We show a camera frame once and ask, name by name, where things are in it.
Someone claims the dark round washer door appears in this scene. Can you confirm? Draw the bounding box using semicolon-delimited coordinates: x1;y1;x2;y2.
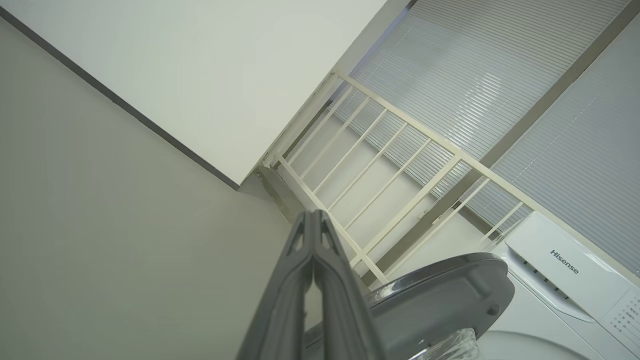
305;252;516;360

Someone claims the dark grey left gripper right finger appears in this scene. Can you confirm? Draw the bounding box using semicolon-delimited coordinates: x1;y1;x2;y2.
313;209;388;360

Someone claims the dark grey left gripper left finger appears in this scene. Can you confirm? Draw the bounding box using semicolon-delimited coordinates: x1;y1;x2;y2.
236;210;315;360

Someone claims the cream metal railing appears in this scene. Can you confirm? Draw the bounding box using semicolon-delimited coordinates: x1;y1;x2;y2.
260;70;538;286

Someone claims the white Hisense washing machine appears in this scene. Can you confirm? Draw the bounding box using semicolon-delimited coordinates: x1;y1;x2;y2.
470;211;640;360

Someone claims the grey slatted window blind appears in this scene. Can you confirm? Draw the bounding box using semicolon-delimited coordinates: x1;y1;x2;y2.
335;0;640;276

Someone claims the white detergent drawer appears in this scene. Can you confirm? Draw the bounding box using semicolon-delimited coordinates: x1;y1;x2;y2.
505;211;632;323

